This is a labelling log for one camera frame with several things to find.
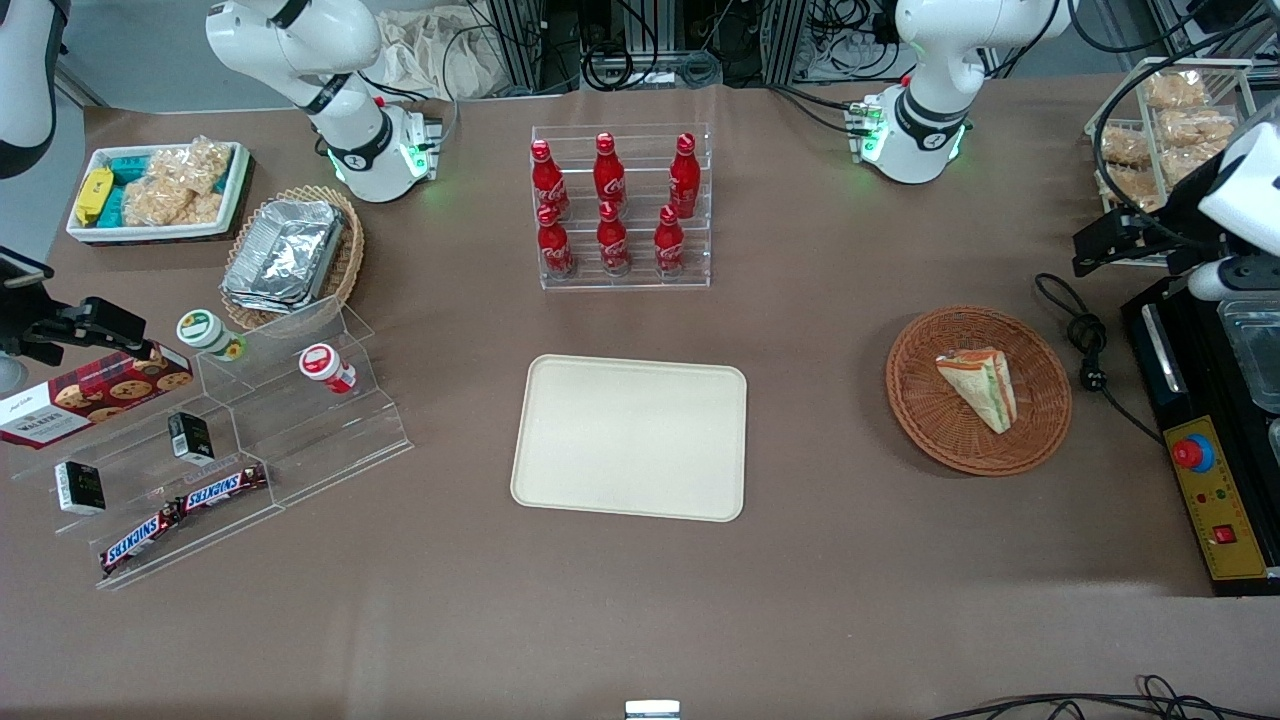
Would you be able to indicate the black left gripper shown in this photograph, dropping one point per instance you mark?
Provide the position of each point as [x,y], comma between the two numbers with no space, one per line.
[1178,220]

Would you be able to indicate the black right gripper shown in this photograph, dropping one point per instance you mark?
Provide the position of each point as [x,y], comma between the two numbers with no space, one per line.
[28,334]

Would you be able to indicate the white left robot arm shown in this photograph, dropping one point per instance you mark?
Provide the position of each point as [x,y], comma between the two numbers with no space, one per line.
[928,112]

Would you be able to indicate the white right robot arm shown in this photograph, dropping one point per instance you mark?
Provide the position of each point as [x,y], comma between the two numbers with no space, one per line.
[352,150]

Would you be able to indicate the wrapped triangular sandwich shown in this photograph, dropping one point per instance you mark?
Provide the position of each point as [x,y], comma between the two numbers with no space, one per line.
[982,388]

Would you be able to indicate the round brown wicker basket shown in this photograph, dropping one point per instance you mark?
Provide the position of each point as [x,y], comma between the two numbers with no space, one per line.
[930,410]

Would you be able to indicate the oval tan wicker basket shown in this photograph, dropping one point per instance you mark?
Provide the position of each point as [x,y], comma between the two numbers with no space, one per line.
[348,250]

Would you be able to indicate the beige rectangular serving tray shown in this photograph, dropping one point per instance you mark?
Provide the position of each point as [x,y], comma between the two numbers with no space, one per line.
[630,438]

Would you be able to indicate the clear bag of fried snacks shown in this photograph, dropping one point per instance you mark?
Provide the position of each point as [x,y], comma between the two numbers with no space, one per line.
[1175,90]
[1195,128]
[1125,145]
[1130,187]

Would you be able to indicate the red tartan cookie box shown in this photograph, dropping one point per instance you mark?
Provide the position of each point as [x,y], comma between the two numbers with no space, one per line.
[95,395]

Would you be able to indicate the white rectangular snack bin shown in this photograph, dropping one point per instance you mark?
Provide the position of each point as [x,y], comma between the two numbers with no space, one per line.
[150,233]

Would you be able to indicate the green lidded yogurt cup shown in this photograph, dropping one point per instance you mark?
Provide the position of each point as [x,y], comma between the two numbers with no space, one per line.
[205,330]

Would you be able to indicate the teal snack packet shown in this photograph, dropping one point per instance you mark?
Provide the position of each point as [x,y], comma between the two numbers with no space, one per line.
[112,208]
[128,167]

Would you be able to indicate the yellow snack packet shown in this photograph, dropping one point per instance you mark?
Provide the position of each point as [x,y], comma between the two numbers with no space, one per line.
[93,195]

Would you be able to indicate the small black box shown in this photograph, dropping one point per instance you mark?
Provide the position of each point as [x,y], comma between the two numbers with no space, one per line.
[80,487]
[190,437]

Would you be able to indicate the clear acrylic step riser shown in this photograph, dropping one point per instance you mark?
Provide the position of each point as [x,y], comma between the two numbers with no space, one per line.
[320,440]
[130,480]

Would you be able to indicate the clear bag of rice crisps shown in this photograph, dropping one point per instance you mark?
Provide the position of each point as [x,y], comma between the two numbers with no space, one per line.
[195,165]
[165,203]

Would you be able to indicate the clear plastic container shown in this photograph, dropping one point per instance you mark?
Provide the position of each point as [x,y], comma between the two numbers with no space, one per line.
[1255,355]

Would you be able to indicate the Snickers chocolate bar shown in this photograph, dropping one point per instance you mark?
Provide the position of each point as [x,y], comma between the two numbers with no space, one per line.
[140,540]
[222,488]

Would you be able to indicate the silver foil packet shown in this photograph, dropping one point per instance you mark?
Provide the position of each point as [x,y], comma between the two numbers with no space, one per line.
[285,255]

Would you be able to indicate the red lidded yogurt cup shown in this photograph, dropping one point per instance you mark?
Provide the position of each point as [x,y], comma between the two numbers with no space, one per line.
[322,365]

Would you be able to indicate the black machine with yellow panel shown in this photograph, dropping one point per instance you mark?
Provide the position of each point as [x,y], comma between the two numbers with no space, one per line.
[1215,525]

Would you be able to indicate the red cola bottle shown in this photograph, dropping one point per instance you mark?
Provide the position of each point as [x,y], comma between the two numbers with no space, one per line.
[608,172]
[684,176]
[554,245]
[612,240]
[548,182]
[668,242]

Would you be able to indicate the beige crumpled cloth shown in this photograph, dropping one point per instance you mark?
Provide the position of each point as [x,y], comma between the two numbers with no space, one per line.
[430,55]

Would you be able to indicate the clear acrylic bottle rack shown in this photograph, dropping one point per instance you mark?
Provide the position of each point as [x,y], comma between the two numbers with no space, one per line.
[640,275]

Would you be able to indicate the small silver metal object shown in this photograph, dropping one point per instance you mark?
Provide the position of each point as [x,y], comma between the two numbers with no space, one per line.
[652,710]

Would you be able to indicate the aluminium frame post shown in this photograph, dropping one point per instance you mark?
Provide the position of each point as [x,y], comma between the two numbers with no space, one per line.
[518,45]
[785,40]

